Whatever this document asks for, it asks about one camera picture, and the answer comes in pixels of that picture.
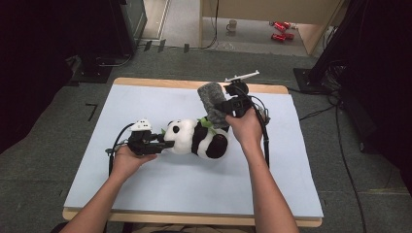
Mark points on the person's left hand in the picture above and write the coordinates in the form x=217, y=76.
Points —
x=128, y=163

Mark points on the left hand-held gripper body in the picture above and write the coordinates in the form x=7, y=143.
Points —
x=139, y=142

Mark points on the black stand base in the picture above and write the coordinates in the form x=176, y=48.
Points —
x=92, y=73
x=306, y=81

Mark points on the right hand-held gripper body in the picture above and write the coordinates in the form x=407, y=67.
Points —
x=239, y=97

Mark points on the person's right hand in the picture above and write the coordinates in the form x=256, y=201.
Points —
x=247, y=129

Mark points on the grey fluffy cloth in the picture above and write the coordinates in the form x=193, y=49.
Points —
x=212, y=100

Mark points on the dark cabinet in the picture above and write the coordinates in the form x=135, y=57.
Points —
x=132, y=22

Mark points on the light blue table mat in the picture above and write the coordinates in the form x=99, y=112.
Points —
x=181, y=184

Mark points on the black tape corner mark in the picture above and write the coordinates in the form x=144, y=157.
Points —
x=93, y=111

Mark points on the black stand post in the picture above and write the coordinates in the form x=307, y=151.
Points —
x=336, y=35

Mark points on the beige mug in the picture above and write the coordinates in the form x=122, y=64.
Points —
x=231, y=26

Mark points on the light wooden desk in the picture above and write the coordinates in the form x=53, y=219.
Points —
x=265, y=9

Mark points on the red can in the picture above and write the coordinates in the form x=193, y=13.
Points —
x=278, y=37
x=289, y=36
x=287, y=24
x=279, y=26

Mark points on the wooden table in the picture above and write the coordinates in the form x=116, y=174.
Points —
x=155, y=83

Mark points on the dark curtain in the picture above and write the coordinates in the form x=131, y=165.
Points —
x=39, y=64
x=385, y=81

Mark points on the panda plush toy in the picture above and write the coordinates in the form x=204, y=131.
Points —
x=188, y=139

